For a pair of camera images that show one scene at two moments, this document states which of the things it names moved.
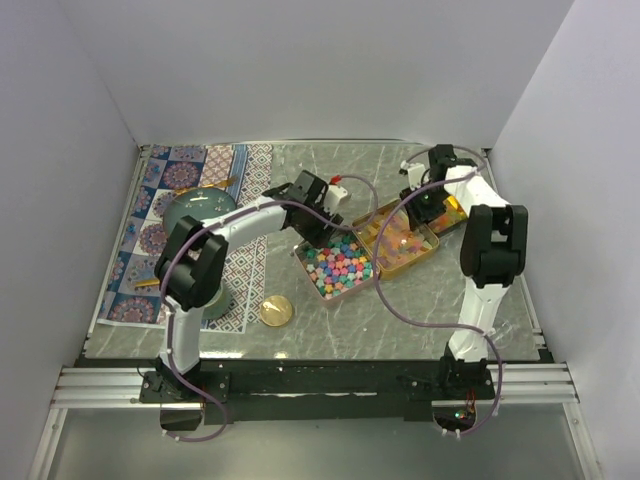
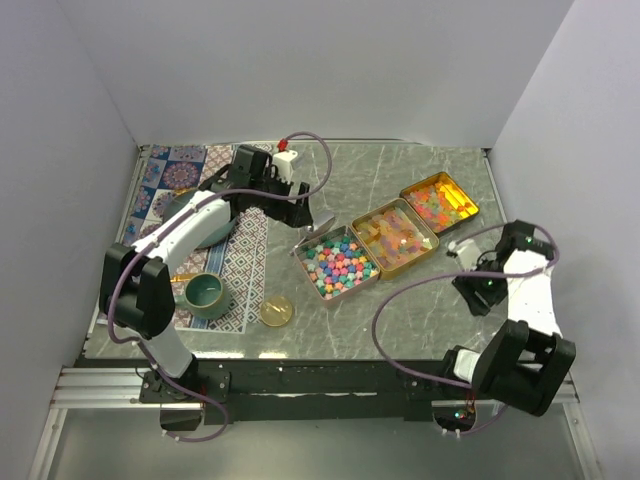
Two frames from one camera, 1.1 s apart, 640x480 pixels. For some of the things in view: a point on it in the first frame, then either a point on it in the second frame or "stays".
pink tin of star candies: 340,268 stays
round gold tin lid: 276,311 stays
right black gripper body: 427,202 → 492,289
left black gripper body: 313,232 → 281,209
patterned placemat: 132,293 stays
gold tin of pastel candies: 400,244 stays
